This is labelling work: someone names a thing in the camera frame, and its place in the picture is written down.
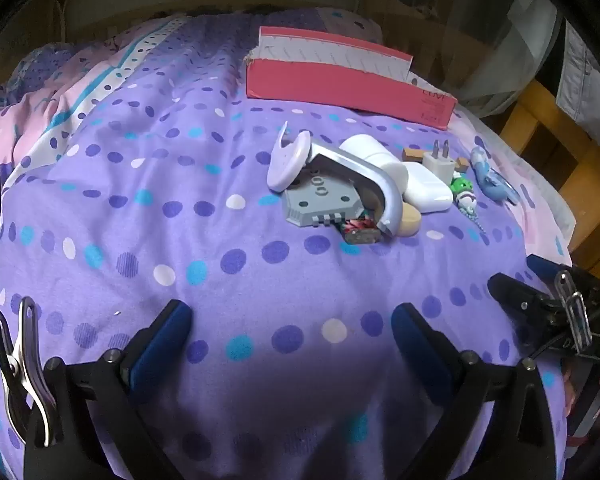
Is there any white earbuds case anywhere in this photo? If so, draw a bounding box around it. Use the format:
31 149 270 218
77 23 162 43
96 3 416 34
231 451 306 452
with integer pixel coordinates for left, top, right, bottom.
404 166 454 213

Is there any white charger plug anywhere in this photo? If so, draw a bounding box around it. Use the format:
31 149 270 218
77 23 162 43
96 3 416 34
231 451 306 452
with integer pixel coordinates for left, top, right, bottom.
422 140 457 186

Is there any silver curved handle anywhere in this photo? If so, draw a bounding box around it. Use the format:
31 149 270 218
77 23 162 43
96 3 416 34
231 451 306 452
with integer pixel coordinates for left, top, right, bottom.
307 141 406 238

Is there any metal spring clip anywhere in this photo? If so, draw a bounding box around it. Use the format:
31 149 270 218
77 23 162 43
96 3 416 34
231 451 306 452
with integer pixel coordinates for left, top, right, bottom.
554 270 593 348
2 296 63 448

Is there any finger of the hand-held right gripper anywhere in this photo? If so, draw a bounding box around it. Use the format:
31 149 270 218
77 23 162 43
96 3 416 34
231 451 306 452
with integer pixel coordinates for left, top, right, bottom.
526 254 576 289
487 272 561 336

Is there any blue plastic trinket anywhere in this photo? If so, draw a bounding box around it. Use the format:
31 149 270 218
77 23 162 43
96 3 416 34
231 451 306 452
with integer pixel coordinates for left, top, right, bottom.
470 147 520 203

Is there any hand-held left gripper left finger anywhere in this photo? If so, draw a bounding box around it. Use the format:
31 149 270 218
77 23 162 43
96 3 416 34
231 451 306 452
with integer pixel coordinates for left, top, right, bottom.
24 299 196 480

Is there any red cardboard box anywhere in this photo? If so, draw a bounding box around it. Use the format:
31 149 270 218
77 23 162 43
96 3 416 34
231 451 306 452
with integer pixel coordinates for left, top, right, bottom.
244 26 457 128

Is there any round wooden disc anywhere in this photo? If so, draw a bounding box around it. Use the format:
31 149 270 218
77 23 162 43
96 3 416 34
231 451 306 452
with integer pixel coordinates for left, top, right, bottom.
395 201 423 237

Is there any wooden block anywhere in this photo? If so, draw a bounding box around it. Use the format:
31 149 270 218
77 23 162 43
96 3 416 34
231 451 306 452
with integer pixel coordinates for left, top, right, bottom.
401 146 471 173

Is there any wooden chair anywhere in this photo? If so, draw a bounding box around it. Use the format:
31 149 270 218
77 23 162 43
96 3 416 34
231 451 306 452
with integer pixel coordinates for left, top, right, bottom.
500 77 600 281

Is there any white bottle with orange cap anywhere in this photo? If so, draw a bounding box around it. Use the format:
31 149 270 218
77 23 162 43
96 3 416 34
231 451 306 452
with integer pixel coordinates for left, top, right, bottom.
339 133 410 191

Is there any green cartoon lighter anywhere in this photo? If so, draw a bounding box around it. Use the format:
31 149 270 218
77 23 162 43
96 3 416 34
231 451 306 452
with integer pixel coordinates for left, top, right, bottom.
337 217 383 247

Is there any grey studded building plate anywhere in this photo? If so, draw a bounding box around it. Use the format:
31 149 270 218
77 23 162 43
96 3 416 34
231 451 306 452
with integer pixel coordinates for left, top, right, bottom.
281 162 368 229

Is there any white round hook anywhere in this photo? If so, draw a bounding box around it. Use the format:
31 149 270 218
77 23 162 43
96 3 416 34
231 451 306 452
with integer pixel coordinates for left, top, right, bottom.
266 121 313 193

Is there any grey bag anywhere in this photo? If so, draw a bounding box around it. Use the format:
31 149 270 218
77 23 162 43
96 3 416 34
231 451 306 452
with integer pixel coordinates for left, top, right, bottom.
562 20 600 151

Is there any purple dotted blanket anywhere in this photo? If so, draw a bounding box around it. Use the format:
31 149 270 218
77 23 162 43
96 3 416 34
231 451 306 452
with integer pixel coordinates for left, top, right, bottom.
0 7 581 480

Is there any green and white toy figure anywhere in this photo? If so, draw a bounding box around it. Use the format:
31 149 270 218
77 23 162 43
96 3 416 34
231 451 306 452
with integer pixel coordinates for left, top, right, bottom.
450 172 487 235

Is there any white plastic bag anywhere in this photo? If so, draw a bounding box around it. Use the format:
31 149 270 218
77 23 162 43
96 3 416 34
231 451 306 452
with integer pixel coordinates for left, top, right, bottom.
360 0 566 116

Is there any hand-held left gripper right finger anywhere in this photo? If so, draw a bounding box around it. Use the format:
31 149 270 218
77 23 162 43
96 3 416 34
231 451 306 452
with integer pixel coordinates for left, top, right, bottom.
391 302 568 480

